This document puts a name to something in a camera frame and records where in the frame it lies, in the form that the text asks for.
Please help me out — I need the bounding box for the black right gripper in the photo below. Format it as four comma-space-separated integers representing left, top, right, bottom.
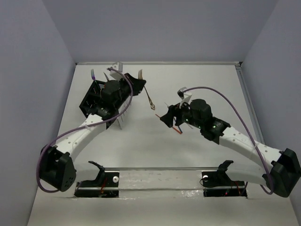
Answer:
159, 98, 203, 129

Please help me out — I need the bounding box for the gold metal fork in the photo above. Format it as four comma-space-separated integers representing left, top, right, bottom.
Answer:
137, 69, 156, 111

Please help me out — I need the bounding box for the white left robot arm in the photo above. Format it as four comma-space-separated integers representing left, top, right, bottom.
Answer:
36, 71, 146, 192

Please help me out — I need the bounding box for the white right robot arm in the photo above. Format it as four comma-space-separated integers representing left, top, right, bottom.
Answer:
160, 99, 301, 198

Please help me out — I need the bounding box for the white slotted container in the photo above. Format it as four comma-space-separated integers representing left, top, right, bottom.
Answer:
115, 96, 131, 129

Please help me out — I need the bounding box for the black slotted container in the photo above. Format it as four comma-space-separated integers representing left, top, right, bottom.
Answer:
79, 80, 105, 118

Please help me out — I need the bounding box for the white front panel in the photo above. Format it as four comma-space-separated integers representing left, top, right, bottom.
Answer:
25, 166, 297, 226

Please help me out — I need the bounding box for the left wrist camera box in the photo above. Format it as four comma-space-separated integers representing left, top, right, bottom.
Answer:
107, 62, 123, 81

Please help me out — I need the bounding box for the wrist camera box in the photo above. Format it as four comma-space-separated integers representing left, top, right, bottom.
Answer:
107, 62, 123, 81
177, 87, 192, 108

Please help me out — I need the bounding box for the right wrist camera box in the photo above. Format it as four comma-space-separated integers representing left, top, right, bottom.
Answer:
177, 87, 192, 108

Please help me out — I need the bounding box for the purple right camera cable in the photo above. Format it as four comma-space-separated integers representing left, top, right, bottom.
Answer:
180, 86, 275, 195

